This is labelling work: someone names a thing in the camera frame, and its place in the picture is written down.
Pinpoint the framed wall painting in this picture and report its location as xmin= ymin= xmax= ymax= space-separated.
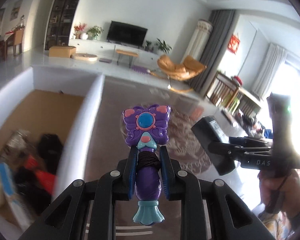
xmin=10 ymin=0 xmax=23 ymax=21

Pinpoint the small wooden bench table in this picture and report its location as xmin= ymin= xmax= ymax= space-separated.
xmin=115 ymin=49 xmax=139 ymax=68

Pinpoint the small potted plant middle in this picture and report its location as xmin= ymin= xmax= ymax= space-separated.
xmin=145 ymin=40 xmax=154 ymax=52

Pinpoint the purple floor mat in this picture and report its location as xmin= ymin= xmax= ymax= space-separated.
xmin=131 ymin=65 xmax=151 ymax=75

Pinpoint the round cat scratcher pad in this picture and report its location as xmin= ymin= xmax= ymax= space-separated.
xmin=71 ymin=53 xmax=98 ymax=62

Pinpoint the green potted plant right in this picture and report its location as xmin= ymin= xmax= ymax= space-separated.
xmin=156 ymin=38 xmax=172 ymax=54

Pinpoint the silver sequin doll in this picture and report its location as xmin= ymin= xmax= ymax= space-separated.
xmin=2 ymin=129 xmax=31 ymax=157

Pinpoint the red flower vase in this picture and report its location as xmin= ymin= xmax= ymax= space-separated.
xmin=74 ymin=23 xmax=87 ymax=39

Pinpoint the black rectangular box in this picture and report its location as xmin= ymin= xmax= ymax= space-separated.
xmin=191 ymin=115 xmax=236 ymax=176

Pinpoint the wooden dining table set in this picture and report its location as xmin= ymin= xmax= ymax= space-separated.
xmin=0 ymin=27 xmax=25 ymax=60

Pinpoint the purple butterfly toy wand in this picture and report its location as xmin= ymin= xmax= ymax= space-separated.
xmin=122 ymin=104 xmax=171 ymax=226

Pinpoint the black flat screen television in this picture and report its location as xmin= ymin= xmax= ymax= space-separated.
xmin=107 ymin=21 xmax=148 ymax=47

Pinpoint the person's right hand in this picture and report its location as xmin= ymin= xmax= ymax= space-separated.
xmin=258 ymin=168 xmax=300 ymax=215

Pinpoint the dark tall display cabinet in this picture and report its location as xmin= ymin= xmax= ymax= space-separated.
xmin=44 ymin=0 xmax=79 ymax=50

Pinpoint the green potted plant left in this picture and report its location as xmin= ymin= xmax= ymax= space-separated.
xmin=87 ymin=25 xmax=104 ymax=40

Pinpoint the blue white carton box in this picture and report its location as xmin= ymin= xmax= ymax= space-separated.
xmin=0 ymin=163 xmax=33 ymax=232

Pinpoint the white walled sorting box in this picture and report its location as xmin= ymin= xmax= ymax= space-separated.
xmin=0 ymin=66 xmax=105 ymax=198

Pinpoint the cardboard box on floor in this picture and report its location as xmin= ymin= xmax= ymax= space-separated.
xmin=49 ymin=46 xmax=76 ymax=58

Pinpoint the green potted plant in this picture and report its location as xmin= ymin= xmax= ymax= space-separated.
xmin=87 ymin=25 xmax=104 ymax=40
xmin=156 ymin=38 xmax=172 ymax=54

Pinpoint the wooden slatted chair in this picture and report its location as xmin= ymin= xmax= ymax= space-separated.
xmin=205 ymin=71 xmax=241 ymax=109

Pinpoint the red hanging wall decoration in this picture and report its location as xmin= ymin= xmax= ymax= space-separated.
xmin=227 ymin=34 xmax=240 ymax=54

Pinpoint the orange butterfly lounge chair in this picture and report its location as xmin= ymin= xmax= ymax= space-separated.
xmin=157 ymin=55 xmax=207 ymax=93

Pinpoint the white standing air conditioner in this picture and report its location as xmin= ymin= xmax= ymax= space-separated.
xmin=181 ymin=20 xmax=213 ymax=62

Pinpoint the white tv console cabinet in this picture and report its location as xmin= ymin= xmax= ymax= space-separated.
xmin=68 ymin=39 xmax=160 ymax=64

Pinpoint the grey curtain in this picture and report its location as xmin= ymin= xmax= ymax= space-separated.
xmin=190 ymin=9 xmax=238 ymax=95

